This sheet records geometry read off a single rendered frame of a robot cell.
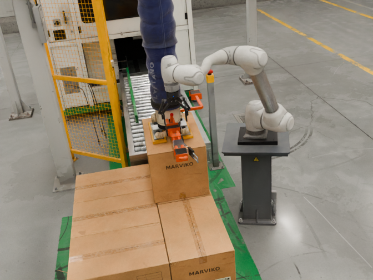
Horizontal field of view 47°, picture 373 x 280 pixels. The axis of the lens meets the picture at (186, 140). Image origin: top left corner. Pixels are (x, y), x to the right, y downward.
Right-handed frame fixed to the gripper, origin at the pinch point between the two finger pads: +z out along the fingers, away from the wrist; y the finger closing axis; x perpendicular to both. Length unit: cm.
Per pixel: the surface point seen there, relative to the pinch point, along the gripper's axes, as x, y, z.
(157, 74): -32.2, 5.7, -20.3
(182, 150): 17.9, -0.7, 11.6
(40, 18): -140, 91, -46
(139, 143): -107, 26, 67
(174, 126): -17.0, 0.0, 12.2
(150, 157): -11.2, 18.5, 29.3
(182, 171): -11.1, -2.1, 44.1
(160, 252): 40, 22, 67
